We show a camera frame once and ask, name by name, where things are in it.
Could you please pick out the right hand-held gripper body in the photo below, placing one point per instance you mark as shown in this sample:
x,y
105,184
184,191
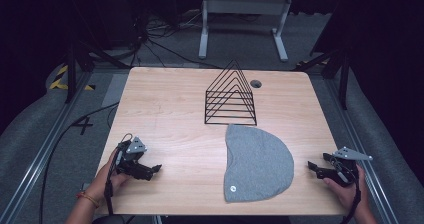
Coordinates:
x,y
343,170

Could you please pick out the grey beanie hat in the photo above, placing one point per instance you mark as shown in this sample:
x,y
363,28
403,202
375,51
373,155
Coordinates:
x,y
258,164

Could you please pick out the yellow black hazard tape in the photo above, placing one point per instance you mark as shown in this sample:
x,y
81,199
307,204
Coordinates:
x,y
56,82

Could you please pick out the black table grommet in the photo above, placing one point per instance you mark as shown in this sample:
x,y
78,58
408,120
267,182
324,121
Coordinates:
x,y
255,83

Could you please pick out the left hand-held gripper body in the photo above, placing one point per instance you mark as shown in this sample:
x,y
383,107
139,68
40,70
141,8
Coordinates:
x,y
133,157

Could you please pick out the white metal desk frame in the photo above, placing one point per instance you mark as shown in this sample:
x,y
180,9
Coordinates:
x,y
245,5

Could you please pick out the black tripod stand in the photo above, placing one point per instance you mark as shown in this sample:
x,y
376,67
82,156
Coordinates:
x,y
70,74
343,74

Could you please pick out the aluminium floor rail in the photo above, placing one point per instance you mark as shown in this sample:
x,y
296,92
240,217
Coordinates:
x,y
360,144
40,157

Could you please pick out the person's right hand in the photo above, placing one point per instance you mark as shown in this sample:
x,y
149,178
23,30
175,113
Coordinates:
x,y
350,195

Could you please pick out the person's left hand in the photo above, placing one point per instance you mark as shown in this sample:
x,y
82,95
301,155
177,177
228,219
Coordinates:
x,y
108,180

